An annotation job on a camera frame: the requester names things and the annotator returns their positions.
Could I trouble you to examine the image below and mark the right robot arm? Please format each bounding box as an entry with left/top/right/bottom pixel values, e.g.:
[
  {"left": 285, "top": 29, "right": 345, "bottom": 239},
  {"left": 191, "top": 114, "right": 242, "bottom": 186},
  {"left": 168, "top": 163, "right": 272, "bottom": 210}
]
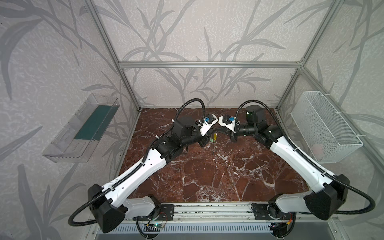
[{"left": 219, "top": 105, "right": 348, "bottom": 220}]

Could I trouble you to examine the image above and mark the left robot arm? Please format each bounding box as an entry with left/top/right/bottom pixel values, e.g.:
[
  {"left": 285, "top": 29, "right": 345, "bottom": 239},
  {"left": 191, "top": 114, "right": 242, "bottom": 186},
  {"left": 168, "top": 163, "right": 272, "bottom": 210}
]
[{"left": 88, "top": 114, "right": 218, "bottom": 233}]

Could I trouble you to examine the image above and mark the small circuit board left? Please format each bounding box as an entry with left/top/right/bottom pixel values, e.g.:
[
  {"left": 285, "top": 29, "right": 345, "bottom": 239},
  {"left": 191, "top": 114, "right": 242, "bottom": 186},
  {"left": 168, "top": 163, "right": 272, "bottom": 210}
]
[{"left": 145, "top": 221, "right": 167, "bottom": 232}]

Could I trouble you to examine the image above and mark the small circuit board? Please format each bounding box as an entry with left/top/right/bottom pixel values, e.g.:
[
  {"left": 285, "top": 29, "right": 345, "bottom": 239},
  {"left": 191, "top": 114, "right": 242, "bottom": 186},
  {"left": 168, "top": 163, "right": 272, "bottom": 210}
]
[
  {"left": 269, "top": 222, "right": 292, "bottom": 239},
  {"left": 145, "top": 221, "right": 167, "bottom": 232}
]

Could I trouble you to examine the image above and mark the small circuit board right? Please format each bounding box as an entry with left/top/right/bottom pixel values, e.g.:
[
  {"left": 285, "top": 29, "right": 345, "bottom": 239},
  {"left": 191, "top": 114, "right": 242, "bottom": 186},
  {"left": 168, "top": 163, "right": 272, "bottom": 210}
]
[{"left": 269, "top": 222, "right": 292, "bottom": 239}]

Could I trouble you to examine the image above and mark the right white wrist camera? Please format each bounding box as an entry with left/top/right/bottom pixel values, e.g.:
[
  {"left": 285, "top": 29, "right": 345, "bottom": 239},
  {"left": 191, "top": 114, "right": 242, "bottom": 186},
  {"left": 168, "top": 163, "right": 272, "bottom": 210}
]
[{"left": 219, "top": 115, "right": 240, "bottom": 133}]

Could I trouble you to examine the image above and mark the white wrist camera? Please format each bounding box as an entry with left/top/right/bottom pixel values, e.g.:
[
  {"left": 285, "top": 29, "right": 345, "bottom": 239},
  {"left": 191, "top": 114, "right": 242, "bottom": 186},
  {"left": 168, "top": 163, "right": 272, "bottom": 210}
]
[
  {"left": 219, "top": 115, "right": 240, "bottom": 133},
  {"left": 198, "top": 114, "right": 218, "bottom": 136}
]

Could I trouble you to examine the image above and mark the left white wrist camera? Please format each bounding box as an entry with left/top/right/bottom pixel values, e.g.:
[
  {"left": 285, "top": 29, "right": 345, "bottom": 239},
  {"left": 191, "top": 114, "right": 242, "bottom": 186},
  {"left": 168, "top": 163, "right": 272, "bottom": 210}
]
[{"left": 198, "top": 114, "right": 218, "bottom": 136}]

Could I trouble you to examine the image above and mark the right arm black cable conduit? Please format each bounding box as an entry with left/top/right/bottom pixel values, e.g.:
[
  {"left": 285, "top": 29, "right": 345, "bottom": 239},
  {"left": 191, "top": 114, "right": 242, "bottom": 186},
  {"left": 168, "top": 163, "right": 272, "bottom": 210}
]
[{"left": 235, "top": 99, "right": 376, "bottom": 215}]

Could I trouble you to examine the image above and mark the aluminium frame horizontal bar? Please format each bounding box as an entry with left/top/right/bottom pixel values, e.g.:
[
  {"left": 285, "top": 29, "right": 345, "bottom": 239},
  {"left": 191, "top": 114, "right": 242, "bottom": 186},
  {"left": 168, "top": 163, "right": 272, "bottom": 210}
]
[{"left": 119, "top": 61, "right": 301, "bottom": 69}]

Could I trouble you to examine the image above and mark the aluminium mounting rail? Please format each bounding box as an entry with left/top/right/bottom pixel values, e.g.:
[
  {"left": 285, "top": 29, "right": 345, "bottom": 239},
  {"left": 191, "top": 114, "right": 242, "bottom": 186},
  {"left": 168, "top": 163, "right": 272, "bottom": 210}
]
[{"left": 86, "top": 201, "right": 340, "bottom": 224}]

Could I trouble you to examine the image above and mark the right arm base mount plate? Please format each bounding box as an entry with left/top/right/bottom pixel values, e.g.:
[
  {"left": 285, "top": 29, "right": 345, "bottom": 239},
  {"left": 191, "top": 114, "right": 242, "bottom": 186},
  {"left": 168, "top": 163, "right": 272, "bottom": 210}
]
[{"left": 251, "top": 203, "right": 296, "bottom": 222}]

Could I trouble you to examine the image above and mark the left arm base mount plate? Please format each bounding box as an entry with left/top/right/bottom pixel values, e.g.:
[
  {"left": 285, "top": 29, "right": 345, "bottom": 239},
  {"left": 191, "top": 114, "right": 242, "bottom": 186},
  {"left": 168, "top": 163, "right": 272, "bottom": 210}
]
[{"left": 133, "top": 204, "right": 175, "bottom": 221}]

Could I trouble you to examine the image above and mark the aluminium frame corner post left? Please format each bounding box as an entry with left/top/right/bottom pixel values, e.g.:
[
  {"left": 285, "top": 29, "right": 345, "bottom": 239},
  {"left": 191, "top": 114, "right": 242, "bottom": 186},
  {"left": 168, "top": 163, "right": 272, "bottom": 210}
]
[{"left": 85, "top": 0, "right": 141, "bottom": 111}]

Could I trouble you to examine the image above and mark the aluminium frame corner post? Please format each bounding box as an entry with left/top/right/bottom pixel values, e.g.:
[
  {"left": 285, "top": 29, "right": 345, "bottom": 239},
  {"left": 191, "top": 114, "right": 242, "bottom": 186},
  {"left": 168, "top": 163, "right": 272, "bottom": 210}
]
[
  {"left": 85, "top": 0, "right": 141, "bottom": 111},
  {"left": 276, "top": 0, "right": 344, "bottom": 112}
]

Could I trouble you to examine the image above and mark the white wire mesh basket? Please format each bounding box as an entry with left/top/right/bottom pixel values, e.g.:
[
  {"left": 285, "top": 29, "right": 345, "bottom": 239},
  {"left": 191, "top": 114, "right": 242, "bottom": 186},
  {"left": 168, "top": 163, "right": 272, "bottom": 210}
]
[{"left": 291, "top": 91, "right": 364, "bottom": 164}]

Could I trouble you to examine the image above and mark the clear plastic wall tray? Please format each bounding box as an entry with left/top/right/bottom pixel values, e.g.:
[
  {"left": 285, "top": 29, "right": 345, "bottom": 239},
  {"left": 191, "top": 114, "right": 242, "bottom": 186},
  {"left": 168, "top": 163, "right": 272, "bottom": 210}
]
[{"left": 43, "top": 94, "right": 120, "bottom": 163}]

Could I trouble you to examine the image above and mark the aluminium frame corner post right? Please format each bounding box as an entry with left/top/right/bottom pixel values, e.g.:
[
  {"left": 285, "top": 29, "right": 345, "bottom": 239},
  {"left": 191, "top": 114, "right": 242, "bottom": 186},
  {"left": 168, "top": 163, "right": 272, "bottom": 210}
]
[{"left": 276, "top": 0, "right": 344, "bottom": 112}]

